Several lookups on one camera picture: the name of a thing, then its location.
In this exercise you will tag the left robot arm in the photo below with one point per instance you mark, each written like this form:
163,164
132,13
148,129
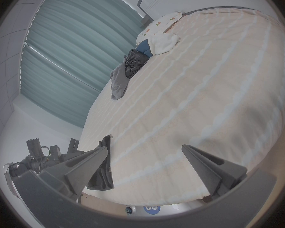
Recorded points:
34,151

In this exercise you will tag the dark blue garment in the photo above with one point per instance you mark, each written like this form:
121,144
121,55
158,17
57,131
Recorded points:
144,47

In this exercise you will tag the grey garment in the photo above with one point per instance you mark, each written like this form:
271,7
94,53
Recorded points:
118,84

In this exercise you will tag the blue-green curtain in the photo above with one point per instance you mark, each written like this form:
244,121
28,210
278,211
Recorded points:
57,87
85,27

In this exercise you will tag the grey bedside table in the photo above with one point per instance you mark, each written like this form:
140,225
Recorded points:
146,21

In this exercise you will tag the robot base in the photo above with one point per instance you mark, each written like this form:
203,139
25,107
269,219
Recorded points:
152,209

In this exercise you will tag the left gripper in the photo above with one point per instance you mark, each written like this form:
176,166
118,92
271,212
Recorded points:
73,147

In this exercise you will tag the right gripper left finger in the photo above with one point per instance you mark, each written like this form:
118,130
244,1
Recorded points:
83,170

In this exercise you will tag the white printed pillow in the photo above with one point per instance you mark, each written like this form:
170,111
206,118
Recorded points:
161,22

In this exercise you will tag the black patterned garment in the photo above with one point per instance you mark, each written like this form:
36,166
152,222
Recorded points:
135,62

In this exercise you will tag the bed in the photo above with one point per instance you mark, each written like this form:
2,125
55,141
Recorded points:
192,103

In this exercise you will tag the black T-shirt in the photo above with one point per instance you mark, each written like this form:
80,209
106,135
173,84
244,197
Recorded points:
102,174

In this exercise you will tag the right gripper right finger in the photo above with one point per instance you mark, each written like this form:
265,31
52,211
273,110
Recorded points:
211,174

